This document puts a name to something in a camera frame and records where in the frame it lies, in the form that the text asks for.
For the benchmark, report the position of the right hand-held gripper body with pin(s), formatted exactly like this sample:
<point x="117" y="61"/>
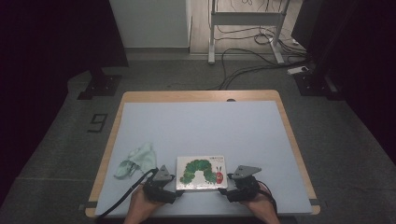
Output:
<point x="244" y="189"/>

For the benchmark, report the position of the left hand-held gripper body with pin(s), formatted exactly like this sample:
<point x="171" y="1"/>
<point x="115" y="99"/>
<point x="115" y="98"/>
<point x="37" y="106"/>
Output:
<point x="157" y="191"/>

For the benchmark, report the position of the caterpillar picture book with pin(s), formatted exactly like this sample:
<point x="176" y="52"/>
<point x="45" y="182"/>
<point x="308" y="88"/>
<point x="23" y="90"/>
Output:
<point x="199" y="174"/>

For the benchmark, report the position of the light green cloth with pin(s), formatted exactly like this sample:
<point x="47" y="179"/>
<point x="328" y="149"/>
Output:
<point x="143" y="157"/>

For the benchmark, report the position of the person's left hand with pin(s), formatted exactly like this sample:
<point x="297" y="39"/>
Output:
<point x="141" y="205"/>

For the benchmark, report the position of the person's right hand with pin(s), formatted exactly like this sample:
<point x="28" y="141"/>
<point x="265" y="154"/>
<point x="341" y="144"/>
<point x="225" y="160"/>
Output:
<point x="260" y="205"/>

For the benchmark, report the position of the light grey table mat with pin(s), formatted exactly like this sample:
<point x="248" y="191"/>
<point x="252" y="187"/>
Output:
<point x="174" y="124"/>

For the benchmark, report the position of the black tape strip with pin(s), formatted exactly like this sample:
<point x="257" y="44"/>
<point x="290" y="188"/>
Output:
<point x="315" y="202"/>
<point x="88" y="205"/>

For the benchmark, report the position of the black table grommet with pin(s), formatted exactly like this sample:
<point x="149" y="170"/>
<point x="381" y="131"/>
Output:
<point x="231" y="100"/>

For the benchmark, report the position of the wooden table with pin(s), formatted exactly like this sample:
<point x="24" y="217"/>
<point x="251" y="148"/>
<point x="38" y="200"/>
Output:
<point x="186" y="95"/>

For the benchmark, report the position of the black stand base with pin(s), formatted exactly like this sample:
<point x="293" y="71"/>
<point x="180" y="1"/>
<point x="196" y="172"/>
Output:
<point x="102" y="85"/>
<point x="311" y="84"/>

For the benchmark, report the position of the white power strip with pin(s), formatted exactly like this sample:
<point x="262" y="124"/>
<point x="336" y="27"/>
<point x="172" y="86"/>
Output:
<point x="295" y="70"/>

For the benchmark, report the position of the white desk frame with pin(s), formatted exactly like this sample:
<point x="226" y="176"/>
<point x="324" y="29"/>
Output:
<point x="246" y="18"/>

